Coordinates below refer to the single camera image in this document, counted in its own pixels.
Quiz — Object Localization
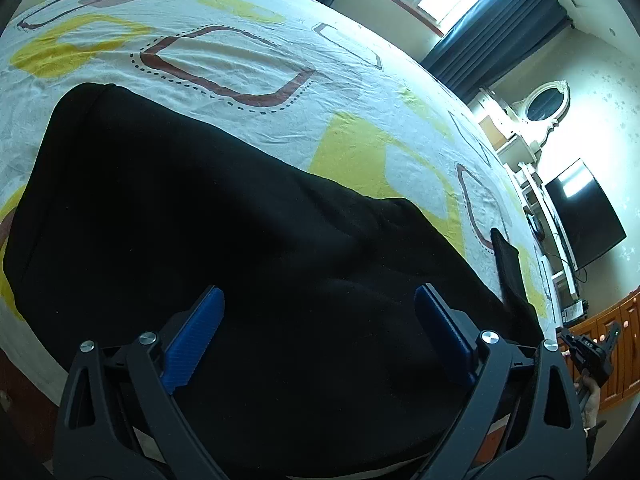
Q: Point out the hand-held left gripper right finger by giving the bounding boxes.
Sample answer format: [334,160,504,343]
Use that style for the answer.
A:
[414,284,588,480]

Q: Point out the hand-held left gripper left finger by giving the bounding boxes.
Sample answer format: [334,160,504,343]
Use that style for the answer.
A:
[52,285,226,480]

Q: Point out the black pants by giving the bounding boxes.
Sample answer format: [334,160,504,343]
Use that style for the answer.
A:
[2,81,546,478]

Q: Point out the person's right hand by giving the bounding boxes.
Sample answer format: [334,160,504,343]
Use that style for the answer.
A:
[574,376,607,433]

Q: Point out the wooden cabinet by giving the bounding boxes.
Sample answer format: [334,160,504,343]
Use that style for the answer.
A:
[570,287,640,413]

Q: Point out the black flat television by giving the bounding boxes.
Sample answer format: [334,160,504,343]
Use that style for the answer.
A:
[544,158,628,271]

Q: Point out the white television cabinet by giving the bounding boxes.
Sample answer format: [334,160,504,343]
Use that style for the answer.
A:
[470,87,588,323]

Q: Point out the bed with patterned sheet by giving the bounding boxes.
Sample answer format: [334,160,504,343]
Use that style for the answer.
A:
[0,0,561,406]

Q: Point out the oval mirror white frame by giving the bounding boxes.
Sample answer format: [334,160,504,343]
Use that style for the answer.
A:
[512,80,571,148]

